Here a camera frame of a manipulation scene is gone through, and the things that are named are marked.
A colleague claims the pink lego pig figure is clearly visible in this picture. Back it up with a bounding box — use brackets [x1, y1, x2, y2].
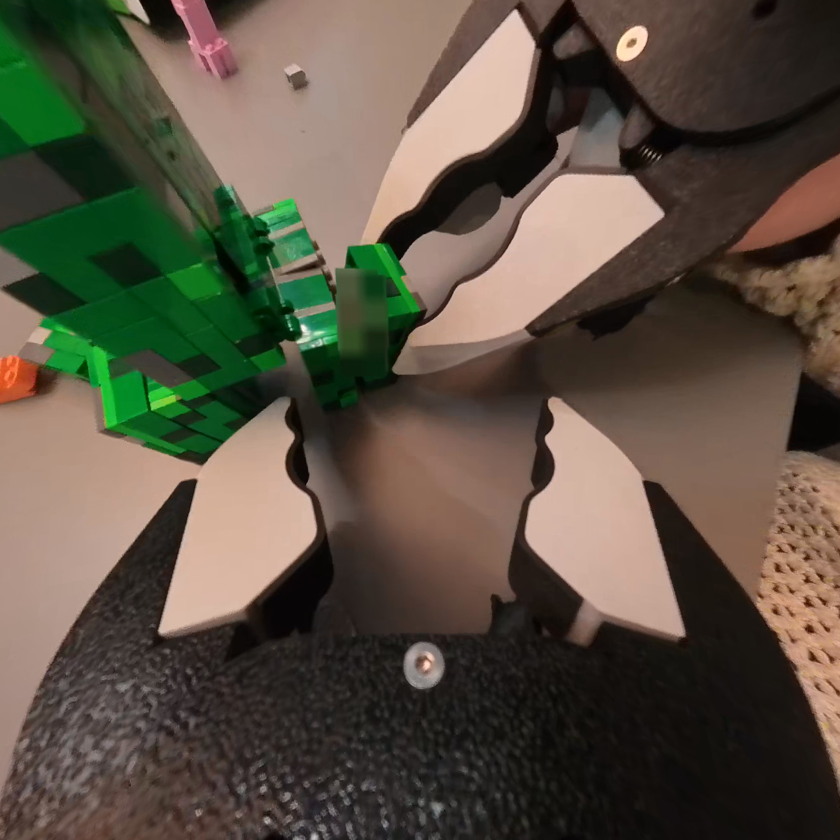
[169, 0, 239, 80]

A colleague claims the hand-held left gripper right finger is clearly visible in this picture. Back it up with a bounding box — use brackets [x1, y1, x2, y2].
[508, 395, 688, 648]

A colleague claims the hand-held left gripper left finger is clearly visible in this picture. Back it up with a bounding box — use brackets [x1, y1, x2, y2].
[157, 395, 336, 643]

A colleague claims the person's right hand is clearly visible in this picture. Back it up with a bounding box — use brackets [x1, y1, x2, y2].
[740, 159, 840, 255]

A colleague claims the person's cream knit sweater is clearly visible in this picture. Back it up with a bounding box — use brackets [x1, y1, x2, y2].
[755, 451, 840, 726]

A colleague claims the green lego creeper figure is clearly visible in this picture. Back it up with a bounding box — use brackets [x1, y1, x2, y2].
[0, 0, 363, 460]

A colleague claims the green lego foot block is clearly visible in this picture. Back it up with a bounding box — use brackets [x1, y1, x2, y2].
[20, 325, 96, 385]
[335, 243, 427, 395]

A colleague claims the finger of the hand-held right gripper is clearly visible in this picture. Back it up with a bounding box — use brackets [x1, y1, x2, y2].
[394, 166, 667, 376]
[360, 8, 567, 261]

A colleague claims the orange lego brick separator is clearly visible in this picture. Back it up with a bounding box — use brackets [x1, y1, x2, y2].
[0, 354, 42, 405]

